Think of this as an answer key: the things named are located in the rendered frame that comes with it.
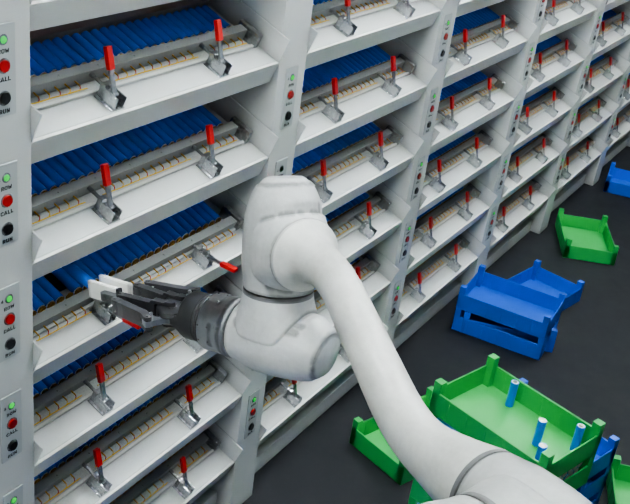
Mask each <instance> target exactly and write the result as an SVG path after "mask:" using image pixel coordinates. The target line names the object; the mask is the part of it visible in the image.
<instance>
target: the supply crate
mask: <svg viewBox="0 0 630 504"><path fill-rule="evenodd" d="M499 359H500V357H499V356H497V355H496V354H494V353H493V354H490V355H489V356H488V359H487V363H486V365H484V366H482V367H480V368H478V369H476V370H474V371H472V372H470V373H468V374H465V375H463V376H461V377H459V378H457V379H455V380H453V381H451V382H449V383H447V381H445V380H444V379H442V378H439V379H437V380H435V383H434V388H433V392H432V396H431V401H430V405H429V410H430V412H431V413H433V414H434V415H436V416H437V417H438V418H440V419H441V420H443V421H444V422H445V423H447V424H448V425H450V426H451V427H453V428H454V429H455V430H457V431H458V432H460V433H461V434H464V435H466V436H469V437H471V438H474V439H476V440H479V441H482V442H484V443H487V444H490V445H493V446H496V447H499V448H502V449H505V450H507V451H509V452H511V453H513V454H515V455H517V456H519V457H521V458H523V459H525V460H527V461H529V462H531V463H534V464H536V465H538V466H540V467H542V468H544V469H546V470H547V471H549V472H550V473H552V474H553V475H555V476H556V477H558V478H559V477H560V476H562V475H563V474H565V473H566V472H568V471H569V470H571V469H573V468H574V467H576V466H577V465H579V464H580V463H582V462H583V461H585V460H587V459H588V458H590V457H591V456H593V455H594V454H596V453H597V449H598V446H599V443H600V440H601V437H602V434H603V431H604V428H605V424H606V423H605V422H603V421H602V420H600V419H596V420H595V421H593V424H592V425H590V424H589V423H587V422H586V421H584V420H582V419H581V418H579V417H578V416H576V415H575V414H573V413H571V412H570V411H568V410H567V409H565V408H563V407H562V406H560V405H559V404H557V403H556V402H554V401H552V400H551V399H549V398H548V397H546V396H544V395H543V394H541V393H540V392H538V391H537V390H535V389H533V388H532V387H530V386H529V385H527V384H525V383H524V382H522V381H521V380H519V379H518V378H516V377H514V376H513V375H511V374H510V373H508V372H506V371H505V370H503V369H502V368H500V367H499V366H498V363H499ZM513 379H514V380H518V381H519V386H518V390H517V394H516V397H515V401H514V405H513V407H507V406H506V405H505V402H506V398H507V394H508V391H509V387H510V383H511V380H513ZM539 418H545V419H546V420H547V424H546V427H545V431H544V434H543V438H542V441H541V443H545V444H546V445H547V446H548V448H547V450H545V451H543V452H542V453H541V456H540V459H539V461H538V460H536V459H535V455H536V451H537V448H538V447H535V446H533V445H532V439H533V436H534V433H535V429H536V426H537V422H538V419H539ZM578 423H582V424H584V425H585V426H586V428H585V431H584V434H583V437H582V440H581V444H580V446H578V447H577V448H575V449H573V450H572V451H571V450H570V449H569V448H570V445H571V442H572V438H573V435H574V432H575V429H576V426H577V424H578Z"/></svg>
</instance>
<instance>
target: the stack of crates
mask: <svg viewBox="0 0 630 504"><path fill-rule="evenodd" d="M619 440H620V438H618V437H617V436H615V435H612V436H610V437H609V440H607V439H605V438H603V437H601V440H600V443H599V446H598V449H597V453H596V455H595V458H594V461H593V465H592V468H591V471H590V474H589V477H588V480H587V483H586V485H585V489H584V492H583V496H584V497H586V498H587V499H588V500H589V501H590V502H591V503H592V504H598V503H599V500H600V496H601V493H602V490H603V488H604V485H605V482H606V479H607V476H608V473H609V470H610V467H611V464H612V461H613V458H614V456H615V453H616V450H617V446H618V443H619Z"/></svg>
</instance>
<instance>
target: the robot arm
mask: <svg viewBox="0 0 630 504"><path fill-rule="evenodd" d="M242 271H243V292H242V297H237V296H233V295H230V294H226V293H222V292H218V293H216V294H214V295H212V294H209V293H205V292H202V291H201V288H200V287H195V286H182V285H177V284H171V283H166V282H160V281H155V280H145V281H144V284H142V283H134V284H133V283H130V282H127V281H123V280H120V279H117V278H113V277H110V276H107V275H103V274H100V275H99V282H98V281H95V280H91V279H90V280H88V290H89V297H91V298H94V299H98V300H101V301H103V302H107V303H110V304H112V312H113V314H115V315H117V316H119V317H121V318H123V319H126V320H128V321H130V322H132V323H134V324H136V325H138V326H140V327H142V328H143V330H144V331H145V332H152V331H153V327H154V326H157V325H162V326H164V327H173V328H175V329H176V330H177V331H178V332H179V333H180V334H181V335H182V336H183V337H184V338H187V339H190V340H193V341H196V342H198V343H199V344H200V346H201V347H203V348H204V349H206V350H209V351H212V352H215V353H218V354H221V355H224V356H226V357H229V358H233V359H236V360H238V361H239V362H241V363H242V364H243V365H244V366H246V367H248V368H250V369H252V370H255V371H257V372H260V373H263V374H266V375H270V376H274V377H278V378H283V379H289V380H295V381H313V380H315V379H318V378H320V377H322V376H324V375H326V374H327V373H328V372H329V371H330V370H331V368H332V367H333V365H334V363H335V361H336V358H337V356H338V353H339V349H340V340H341V342H342V345H343V347H344V350H345V352H346V354H347V357H348V359H349V362H350V364H351V366H352V369H353V371H354V373H355V376H356V378H357V381H358V383H359V385H360V388H361V390H362V393H363V395H364V397H365V400H366V402H367V404H368V407H369V409H370V411H371V413H372V415H373V417H374V419H375V421H376V423H377V425H378V427H379V429H380V431H381V433H382V435H383V436H384V438H385V440H386V441H387V443H388V445H389V446H390V448H391V449H392V451H393V452H394V453H395V455H396V456H397V458H398V459H399V460H400V461H401V463H402V464H403V465H404V466H405V468H406V469H407V470H408V471H409V473H410V474H411V475H412V476H413V477H414V478H415V479H416V481H417V482H418V483H419V484H420V485H421V486H422V488H423V489H424V490H425V491H426V492H427V494H428V495H429V496H430V497H431V498H432V500H433V501H429V502H425V503H422V504H592V503H591V502H590V501H589V500H588V499H587V498H586V497H584V496H583V495H582V494H581V493H579V492H578V491H577V490H575V489H574V488H573V487H571V486H570V485H568V484H567V483H565V482H564V481H562V480H561V479H559V478H558V477H556V476H555V475H553V474H552V473H550V472H549V471H547V470H546V469H544V468H542V467H540V466H538V465H536V464H534V463H531V462H529V461H527V460H525V459H523V458H521V457H519V456H517V455H515V454H513V453H511V452H509V451H507V450H505V449H502V448H499V447H496V446H493V445H490V444H487V443H484V442H482V441H479V440H476V439H474V438H471V437H469V436H466V435H464V434H461V433H459V432H457V431H454V430H452V429H450V428H448V427H447V426H445V425H444V424H442V423H441V422H440V421H439V420H438V419H437V418H436V417H435V416H434V415H433V414H432V413H431V412H430V410H429V409H428V408H427V406H426V405H425V403H424V402H423V400H422V399H421V397H420V395H419V394H418V392H417V390H416V388H415V386H414V385H413V383H412V381H411V379H410V377H409V375H408V373H407V371H406V369H405V367H404V365H403V363H402V361H401V359H400V357H399V355H398V353H397V351H396V349H395V347H394V345H393V343H392V341H391V339H390V337H389V335H388V333H387V331H386V329H385V327H384V325H383V323H382V321H381V319H380V317H379V315H378V313H377V311H376V309H375V307H374V305H373V303H372V301H371V299H370V297H369V295H368V294H367V292H366V290H365V288H364V286H363V284H362V282H361V280H360V279H359V277H358V275H357V274H356V272H355V270H354V269H353V268H352V266H351V265H350V263H349V262H348V261H347V260H346V258H345V257H344V256H343V255H342V254H341V253H340V252H339V251H338V243H337V239H336V236H335V234H334V232H333V231H332V230H331V228H330V227H329V226H328V224H327V221H326V217H325V216H324V215H322V204H321V200H320V197H319V195H318V192H317V190H316V188H315V186H314V185H313V184H312V183H310V182H309V181H308V180H307V178H305V177H303V176H269V177H266V178H264V179H263V180H262V181H261V182H260V183H259V184H257V185H256V187H255V188H254V190H253V192H252V194H251V196H250V199H249V202H248V205H247V209H246V213H245V218H244V227H243V237H242ZM152 286H154V288H153V287H152ZM314 288H315V289H316V290H317V291H318V292H319V294H320V296H321V297H322V299H323V301H324V303H325V305H326V307H327V309H328V311H329V314H330V316H331V319H332V321H333V323H334V326H335V328H336V329H335V328H334V327H333V326H332V324H331V323H330V322H329V321H328V320H327V319H326V318H325V317H323V316H321V315H318V314H317V309H316V305H315V300H314ZM336 330H337V331H336Z"/></svg>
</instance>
